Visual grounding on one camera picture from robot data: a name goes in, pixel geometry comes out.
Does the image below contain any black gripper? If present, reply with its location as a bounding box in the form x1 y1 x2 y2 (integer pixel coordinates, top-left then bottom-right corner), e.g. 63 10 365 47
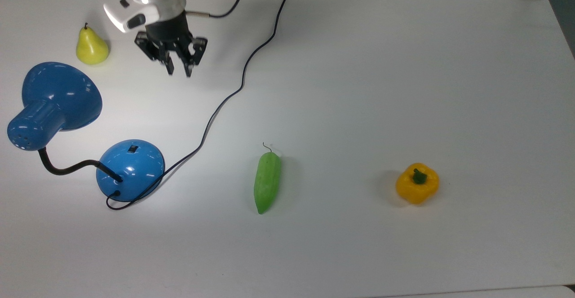
134 11 208 78

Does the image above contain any blue gooseneck desk lamp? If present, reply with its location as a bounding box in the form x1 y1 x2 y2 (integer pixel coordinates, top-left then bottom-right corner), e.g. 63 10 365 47
7 62 166 202

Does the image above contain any yellow-green toy pear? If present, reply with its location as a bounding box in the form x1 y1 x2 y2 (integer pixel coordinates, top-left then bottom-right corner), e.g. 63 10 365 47
75 22 110 65

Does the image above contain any green toy cucumber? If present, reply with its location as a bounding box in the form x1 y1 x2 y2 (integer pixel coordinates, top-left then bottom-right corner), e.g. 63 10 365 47
253 142 282 215

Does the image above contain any yellow toy bell pepper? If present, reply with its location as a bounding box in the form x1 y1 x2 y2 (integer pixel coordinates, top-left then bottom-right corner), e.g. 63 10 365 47
395 163 440 205

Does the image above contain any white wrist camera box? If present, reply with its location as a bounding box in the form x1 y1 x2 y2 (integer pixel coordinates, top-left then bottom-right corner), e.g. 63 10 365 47
103 0 160 34

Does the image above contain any black lamp power cable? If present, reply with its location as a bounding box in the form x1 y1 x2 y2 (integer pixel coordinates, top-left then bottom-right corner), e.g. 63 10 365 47
106 0 299 210

